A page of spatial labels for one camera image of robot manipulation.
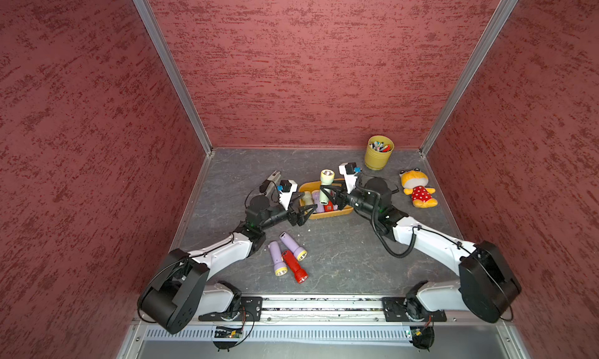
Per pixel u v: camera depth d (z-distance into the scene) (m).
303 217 0.71
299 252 0.83
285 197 0.69
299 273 0.79
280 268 0.79
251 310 0.74
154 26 0.78
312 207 0.73
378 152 1.03
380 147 1.07
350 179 0.68
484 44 0.83
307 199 0.97
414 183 1.00
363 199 0.67
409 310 0.67
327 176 0.74
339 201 0.68
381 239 0.61
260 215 0.64
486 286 0.43
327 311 0.76
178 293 0.42
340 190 0.70
